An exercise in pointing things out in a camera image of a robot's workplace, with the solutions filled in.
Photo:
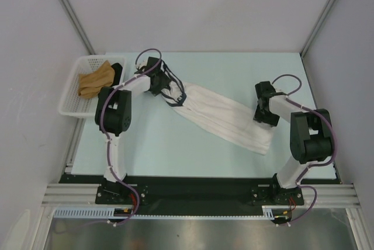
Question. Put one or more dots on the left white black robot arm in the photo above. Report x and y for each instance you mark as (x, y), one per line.
(113, 116)

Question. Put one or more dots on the tan tank top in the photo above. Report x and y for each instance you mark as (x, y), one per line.
(91, 84)

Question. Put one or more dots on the white slotted cable duct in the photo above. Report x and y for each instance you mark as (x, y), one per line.
(121, 213)

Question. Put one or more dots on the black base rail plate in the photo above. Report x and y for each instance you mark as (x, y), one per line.
(159, 194)

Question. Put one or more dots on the white graphic tank top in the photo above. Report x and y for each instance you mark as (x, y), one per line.
(217, 114)

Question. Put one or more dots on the left aluminium corner post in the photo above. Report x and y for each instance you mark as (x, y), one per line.
(77, 25)

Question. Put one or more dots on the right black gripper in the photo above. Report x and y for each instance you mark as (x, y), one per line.
(272, 121)

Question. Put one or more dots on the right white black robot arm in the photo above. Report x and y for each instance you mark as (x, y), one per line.
(311, 143)

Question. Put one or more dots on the black tank top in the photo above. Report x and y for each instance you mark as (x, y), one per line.
(118, 69)

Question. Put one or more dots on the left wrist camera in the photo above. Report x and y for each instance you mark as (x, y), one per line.
(141, 67)

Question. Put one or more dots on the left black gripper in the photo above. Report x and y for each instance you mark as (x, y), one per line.
(164, 82)

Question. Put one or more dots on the white plastic basket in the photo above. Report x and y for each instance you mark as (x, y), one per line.
(71, 104)

